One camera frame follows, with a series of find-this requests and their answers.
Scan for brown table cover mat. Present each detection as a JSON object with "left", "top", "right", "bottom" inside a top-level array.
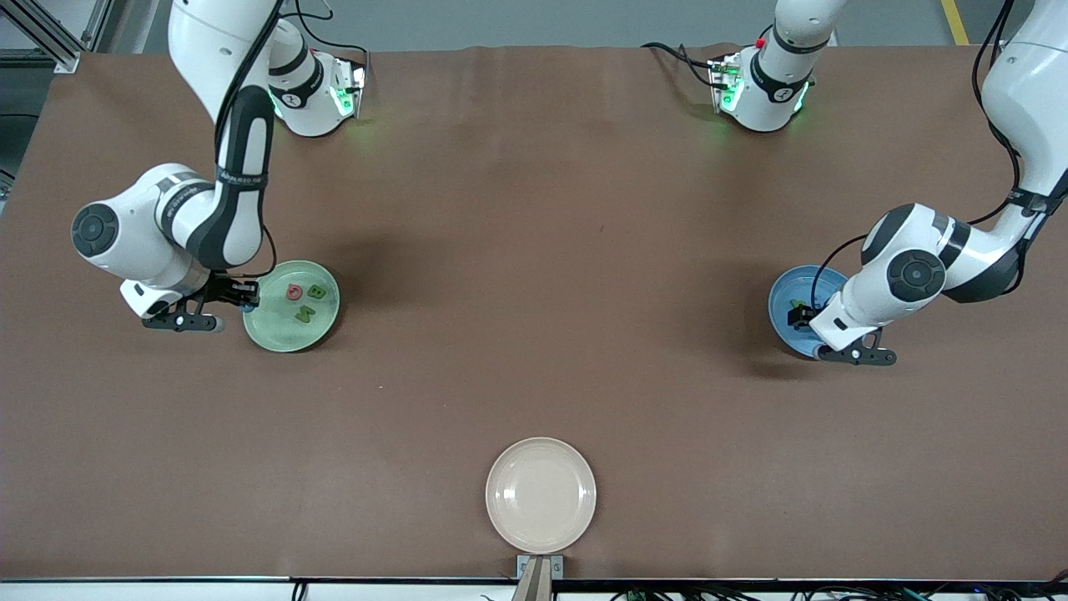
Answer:
[{"left": 0, "top": 43, "right": 1068, "bottom": 583}]

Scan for blue plate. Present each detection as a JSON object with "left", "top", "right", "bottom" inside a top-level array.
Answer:
[{"left": 768, "top": 265, "right": 852, "bottom": 361}]

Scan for white table front rail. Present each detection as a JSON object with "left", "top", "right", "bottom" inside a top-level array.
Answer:
[{"left": 0, "top": 582, "right": 518, "bottom": 601}]

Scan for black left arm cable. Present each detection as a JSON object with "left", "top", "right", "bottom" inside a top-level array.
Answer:
[{"left": 811, "top": 0, "right": 1023, "bottom": 308}]

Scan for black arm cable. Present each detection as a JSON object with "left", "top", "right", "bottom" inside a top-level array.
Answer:
[
  {"left": 811, "top": 0, "right": 1023, "bottom": 308},
  {"left": 213, "top": 0, "right": 370, "bottom": 280}
]

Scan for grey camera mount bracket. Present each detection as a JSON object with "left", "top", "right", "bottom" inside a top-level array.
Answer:
[{"left": 513, "top": 554, "right": 566, "bottom": 601}]

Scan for light green plate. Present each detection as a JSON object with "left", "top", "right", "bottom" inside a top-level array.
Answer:
[{"left": 242, "top": 260, "right": 341, "bottom": 353}]

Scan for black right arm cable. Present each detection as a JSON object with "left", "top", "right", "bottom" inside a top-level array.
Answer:
[{"left": 213, "top": 0, "right": 370, "bottom": 280}]

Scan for black base cable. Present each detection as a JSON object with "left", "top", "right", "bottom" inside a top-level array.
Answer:
[{"left": 641, "top": 41, "right": 720, "bottom": 89}]

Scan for beige plate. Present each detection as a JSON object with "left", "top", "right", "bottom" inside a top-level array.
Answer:
[{"left": 485, "top": 437, "right": 598, "bottom": 554}]

